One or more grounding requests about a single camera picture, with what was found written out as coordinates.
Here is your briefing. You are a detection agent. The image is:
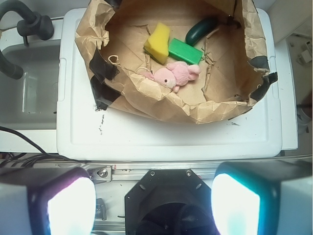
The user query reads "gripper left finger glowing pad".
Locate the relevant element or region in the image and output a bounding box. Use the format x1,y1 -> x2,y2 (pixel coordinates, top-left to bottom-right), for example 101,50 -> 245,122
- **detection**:
0,167 -> 96,235

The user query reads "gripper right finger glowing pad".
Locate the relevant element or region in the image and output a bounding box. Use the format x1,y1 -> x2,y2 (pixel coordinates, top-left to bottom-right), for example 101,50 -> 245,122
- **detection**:
211,160 -> 313,235

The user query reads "green sponge block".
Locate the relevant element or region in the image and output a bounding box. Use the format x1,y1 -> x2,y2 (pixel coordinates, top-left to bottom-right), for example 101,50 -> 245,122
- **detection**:
168,38 -> 203,65

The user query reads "yellow sponge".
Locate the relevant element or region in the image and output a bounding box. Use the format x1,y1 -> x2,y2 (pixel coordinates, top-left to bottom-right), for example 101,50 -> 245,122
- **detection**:
143,22 -> 170,64

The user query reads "white plastic tray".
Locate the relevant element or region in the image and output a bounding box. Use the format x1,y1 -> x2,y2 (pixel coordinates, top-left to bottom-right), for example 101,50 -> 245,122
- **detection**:
56,8 -> 283,162

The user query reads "white sink basin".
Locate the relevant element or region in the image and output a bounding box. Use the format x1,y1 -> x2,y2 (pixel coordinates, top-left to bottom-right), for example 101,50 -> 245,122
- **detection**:
0,20 -> 63,153

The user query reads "crumpled brown paper bag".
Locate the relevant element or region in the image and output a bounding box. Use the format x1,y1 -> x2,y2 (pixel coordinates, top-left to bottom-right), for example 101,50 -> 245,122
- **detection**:
75,0 -> 277,124

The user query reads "pink plush bunny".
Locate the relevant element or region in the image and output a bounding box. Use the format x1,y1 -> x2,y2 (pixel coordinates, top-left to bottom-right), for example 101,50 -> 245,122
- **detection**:
140,61 -> 201,93

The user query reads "dark grey faucet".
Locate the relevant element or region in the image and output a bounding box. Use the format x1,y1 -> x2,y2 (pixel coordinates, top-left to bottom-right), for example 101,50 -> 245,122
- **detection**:
0,0 -> 54,80

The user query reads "dark green toy cucumber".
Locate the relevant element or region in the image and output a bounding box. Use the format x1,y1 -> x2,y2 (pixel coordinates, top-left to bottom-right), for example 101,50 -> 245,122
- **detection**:
185,17 -> 218,46

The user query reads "black cable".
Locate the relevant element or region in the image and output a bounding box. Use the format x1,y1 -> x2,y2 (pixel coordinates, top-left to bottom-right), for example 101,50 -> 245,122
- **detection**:
0,126 -> 87,168

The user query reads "aluminium rail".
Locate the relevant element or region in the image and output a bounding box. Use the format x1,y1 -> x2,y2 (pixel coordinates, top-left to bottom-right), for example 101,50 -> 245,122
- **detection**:
48,160 -> 223,184

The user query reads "black octagonal mount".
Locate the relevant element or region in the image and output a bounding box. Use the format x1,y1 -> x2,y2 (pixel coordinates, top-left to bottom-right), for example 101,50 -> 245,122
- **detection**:
125,169 -> 219,235

